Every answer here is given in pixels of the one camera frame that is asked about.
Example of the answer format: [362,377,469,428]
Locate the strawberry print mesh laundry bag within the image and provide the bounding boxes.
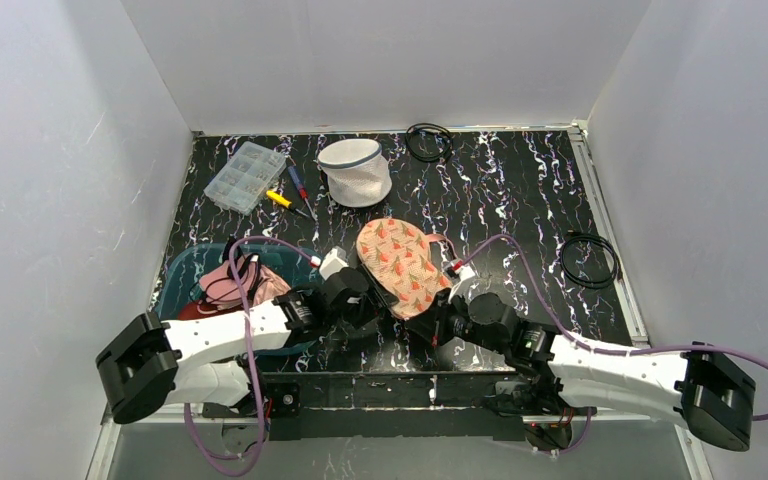
[356,218,452,320]

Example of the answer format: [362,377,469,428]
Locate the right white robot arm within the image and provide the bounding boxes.
[407,291,756,452]

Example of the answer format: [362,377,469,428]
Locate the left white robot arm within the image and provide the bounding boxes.
[95,267,372,425]

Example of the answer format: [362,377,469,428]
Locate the white mesh laundry basket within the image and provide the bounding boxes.
[317,138,392,208]

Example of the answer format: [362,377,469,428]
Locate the pink clothes in bin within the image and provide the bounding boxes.
[177,253,291,320]

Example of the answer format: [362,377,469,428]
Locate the clear plastic screw organizer box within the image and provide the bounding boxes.
[204,141,287,215]

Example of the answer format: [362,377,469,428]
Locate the teal plastic bin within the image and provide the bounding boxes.
[154,243,322,320]

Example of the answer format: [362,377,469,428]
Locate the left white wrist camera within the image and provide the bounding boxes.
[318,247,349,280]

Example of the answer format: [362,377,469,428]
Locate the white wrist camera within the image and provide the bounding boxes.
[445,262,478,300]
[318,247,349,280]

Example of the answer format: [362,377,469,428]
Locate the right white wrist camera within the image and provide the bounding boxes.
[445,262,478,300]

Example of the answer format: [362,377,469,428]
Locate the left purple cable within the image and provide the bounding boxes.
[183,236,322,478]

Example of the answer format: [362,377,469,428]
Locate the purple cable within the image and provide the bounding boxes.
[183,236,322,478]
[450,233,768,458]

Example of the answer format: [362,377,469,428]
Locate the black cable coil at right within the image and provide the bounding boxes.
[560,231,621,290]

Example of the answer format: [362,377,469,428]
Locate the black cable coil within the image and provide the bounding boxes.
[560,231,621,290]
[404,123,455,164]

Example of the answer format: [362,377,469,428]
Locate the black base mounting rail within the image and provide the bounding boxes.
[201,370,597,444]

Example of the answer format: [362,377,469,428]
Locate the blue red handled screwdriver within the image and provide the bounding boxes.
[287,165,317,220]

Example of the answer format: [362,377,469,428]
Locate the yellow handled screwdriver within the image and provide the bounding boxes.
[266,190,311,219]

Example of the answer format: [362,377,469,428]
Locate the black cable coil at back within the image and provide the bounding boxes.
[404,123,455,164]

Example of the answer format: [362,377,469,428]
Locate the aluminium frame rail right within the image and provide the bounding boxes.
[567,120,649,346]

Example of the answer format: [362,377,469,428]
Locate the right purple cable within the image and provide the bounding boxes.
[450,233,768,458]

